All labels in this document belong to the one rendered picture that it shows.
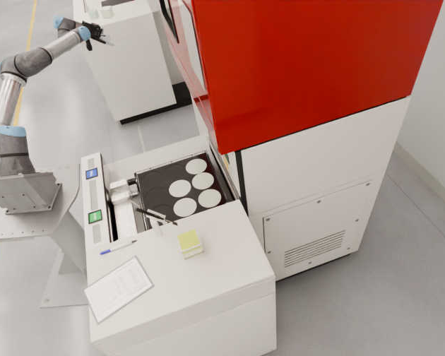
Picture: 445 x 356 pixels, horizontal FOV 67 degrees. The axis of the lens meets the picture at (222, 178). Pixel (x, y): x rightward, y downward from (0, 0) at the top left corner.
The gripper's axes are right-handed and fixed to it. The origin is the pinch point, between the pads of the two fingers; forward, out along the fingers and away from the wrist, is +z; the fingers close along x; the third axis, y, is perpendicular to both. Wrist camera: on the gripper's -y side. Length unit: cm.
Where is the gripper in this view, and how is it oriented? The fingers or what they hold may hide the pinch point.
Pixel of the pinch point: (110, 42)
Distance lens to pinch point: 252.1
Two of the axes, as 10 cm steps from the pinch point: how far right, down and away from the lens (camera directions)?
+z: 7.3, 0.1, 6.8
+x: -5.2, -6.4, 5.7
